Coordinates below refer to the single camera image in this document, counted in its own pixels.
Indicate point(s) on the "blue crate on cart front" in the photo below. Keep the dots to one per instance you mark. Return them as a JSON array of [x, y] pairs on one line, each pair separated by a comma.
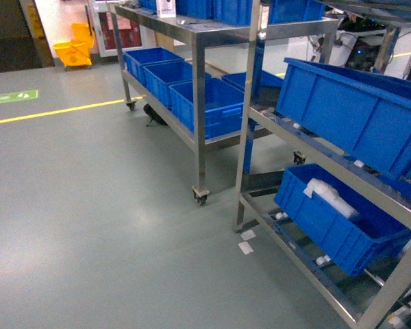
[[223, 106]]

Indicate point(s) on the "blue crate on cart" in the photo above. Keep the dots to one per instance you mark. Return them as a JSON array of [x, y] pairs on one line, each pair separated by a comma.
[[223, 106], [160, 76], [137, 60]]

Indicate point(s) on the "blue crate on cart middle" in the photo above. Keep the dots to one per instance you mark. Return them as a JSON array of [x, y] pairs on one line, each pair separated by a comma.
[[160, 76]]

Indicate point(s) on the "stainless steel cart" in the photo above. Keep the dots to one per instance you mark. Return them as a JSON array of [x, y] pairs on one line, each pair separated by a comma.
[[200, 36]]

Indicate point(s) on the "white plastic bag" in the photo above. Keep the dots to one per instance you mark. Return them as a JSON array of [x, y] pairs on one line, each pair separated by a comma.
[[330, 195]]

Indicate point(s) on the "blue crate on cart rear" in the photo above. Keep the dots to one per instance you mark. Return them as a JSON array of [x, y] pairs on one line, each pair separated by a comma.
[[137, 60]]

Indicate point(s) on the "yellow mop bucket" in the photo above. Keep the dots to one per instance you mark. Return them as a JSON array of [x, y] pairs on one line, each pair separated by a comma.
[[76, 52]]

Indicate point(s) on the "blue bin lower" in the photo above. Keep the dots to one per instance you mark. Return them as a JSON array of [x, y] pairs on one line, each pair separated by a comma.
[[354, 242]]

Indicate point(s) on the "large blue bin upper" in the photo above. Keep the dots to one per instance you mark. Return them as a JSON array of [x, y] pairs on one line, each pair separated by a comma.
[[367, 115]]

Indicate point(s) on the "stainless steel flow rack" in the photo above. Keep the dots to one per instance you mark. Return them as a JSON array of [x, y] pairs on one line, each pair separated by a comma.
[[379, 297]]

